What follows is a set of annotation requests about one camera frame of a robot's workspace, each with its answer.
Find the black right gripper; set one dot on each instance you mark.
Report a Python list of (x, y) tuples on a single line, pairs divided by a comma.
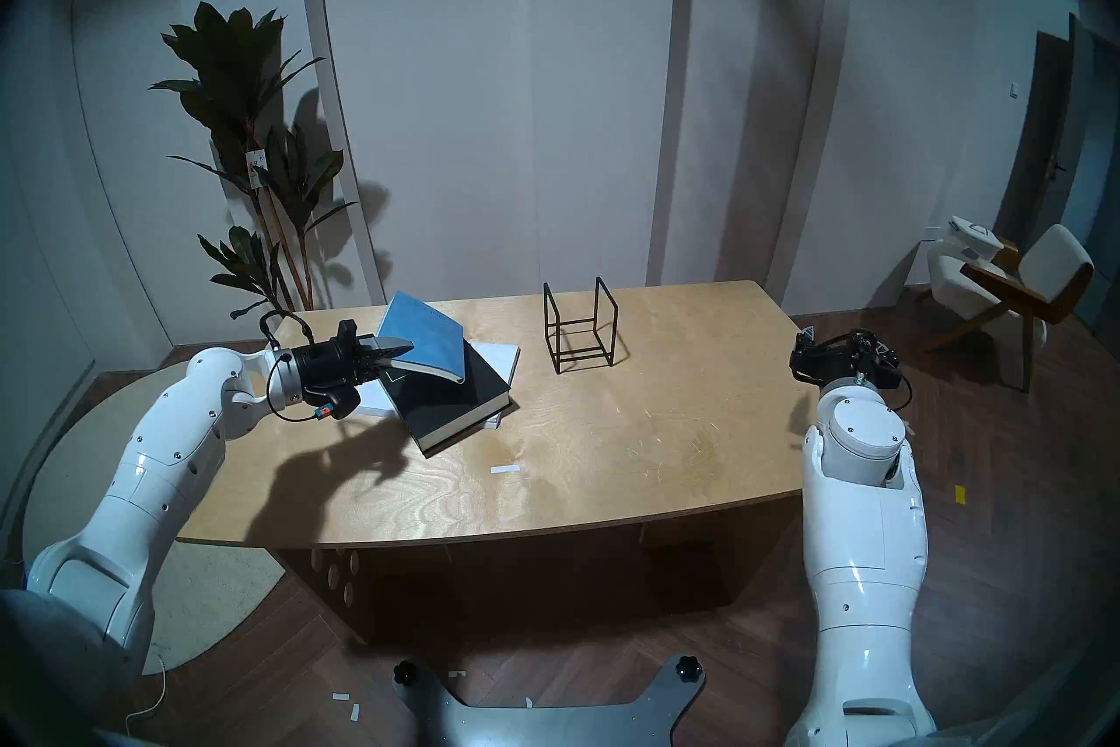
[(849, 364)]

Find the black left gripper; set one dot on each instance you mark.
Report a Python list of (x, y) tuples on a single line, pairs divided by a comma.
[(332, 369)]

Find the blue cloth-covered book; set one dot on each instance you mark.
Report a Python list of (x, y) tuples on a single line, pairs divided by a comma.
[(429, 334)]

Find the thick black hardcover book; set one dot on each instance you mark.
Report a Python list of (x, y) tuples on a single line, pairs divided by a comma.
[(455, 395)]

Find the large white paperback book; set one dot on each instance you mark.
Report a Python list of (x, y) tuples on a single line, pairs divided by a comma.
[(499, 360)]

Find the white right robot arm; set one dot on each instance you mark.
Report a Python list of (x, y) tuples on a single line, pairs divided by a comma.
[(862, 544)]

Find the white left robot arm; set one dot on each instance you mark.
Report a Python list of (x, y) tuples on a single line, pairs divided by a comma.
[(157, 483)]

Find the white plastic container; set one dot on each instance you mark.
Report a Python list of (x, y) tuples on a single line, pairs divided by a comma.
[(976, 238)]

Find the white plant tag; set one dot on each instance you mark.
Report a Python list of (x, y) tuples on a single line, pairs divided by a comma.
[(255, 169)]

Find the white wooden armchair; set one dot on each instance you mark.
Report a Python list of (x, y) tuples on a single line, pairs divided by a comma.
[(1054, 259)]

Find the dark door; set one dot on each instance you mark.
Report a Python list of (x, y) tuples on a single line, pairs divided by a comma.
[(1046, 124)]

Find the round beige rug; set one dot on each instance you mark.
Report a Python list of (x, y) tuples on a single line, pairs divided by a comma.
[(201, 588)]

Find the black base knob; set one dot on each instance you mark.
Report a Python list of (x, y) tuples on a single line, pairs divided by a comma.
[(408, 674), (689, 670)]

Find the tall green potted plant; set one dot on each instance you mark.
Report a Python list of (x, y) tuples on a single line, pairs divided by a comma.
[(232, 54)]

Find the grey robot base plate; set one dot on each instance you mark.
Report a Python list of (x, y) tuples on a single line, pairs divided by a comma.
[(542, 723)]

